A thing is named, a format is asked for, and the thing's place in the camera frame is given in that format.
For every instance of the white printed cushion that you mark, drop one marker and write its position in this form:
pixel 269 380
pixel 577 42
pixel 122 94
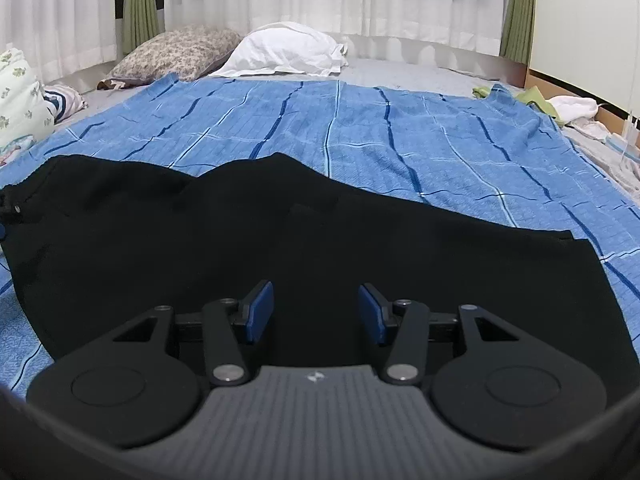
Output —
pixel 20 105

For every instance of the white charger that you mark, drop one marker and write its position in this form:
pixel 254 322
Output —
pixel 632 132

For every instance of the blue checked blanket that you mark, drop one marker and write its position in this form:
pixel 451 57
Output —
pixel 350 135

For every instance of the black pants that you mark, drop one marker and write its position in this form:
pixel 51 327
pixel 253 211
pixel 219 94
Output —
pixel 200 240

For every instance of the floral pillow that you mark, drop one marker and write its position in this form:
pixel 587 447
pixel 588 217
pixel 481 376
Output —
pixel 175 52

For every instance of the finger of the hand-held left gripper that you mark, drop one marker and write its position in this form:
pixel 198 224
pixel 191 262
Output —
pixel 11 207

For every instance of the white pillow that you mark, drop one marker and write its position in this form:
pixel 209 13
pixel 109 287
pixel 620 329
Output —
pixel 285 52

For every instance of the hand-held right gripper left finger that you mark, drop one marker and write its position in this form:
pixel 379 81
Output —
pixel 260 312

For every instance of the green curtain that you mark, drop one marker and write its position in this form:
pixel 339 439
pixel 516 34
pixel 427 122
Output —
pixel 142 5
pixel 517 10

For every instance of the green cloth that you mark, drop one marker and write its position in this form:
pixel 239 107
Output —
pixel 537 100

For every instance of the striped cloth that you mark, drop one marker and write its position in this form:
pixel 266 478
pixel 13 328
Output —
pixel 62 102

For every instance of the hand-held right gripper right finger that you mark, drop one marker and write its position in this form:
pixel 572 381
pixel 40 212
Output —
pixel 372 315

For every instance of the white towel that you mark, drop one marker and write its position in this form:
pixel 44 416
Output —
pixel 575 107

